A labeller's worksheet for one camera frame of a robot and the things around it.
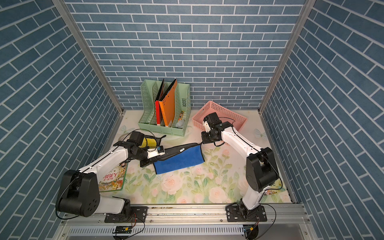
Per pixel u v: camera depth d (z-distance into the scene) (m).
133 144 0.66
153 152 0.76
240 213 0.66
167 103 0.85
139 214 0.74
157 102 0.84
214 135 0.65
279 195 0.81
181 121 1.12
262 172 0.46
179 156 0.91
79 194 0.42
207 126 0.82
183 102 1.12
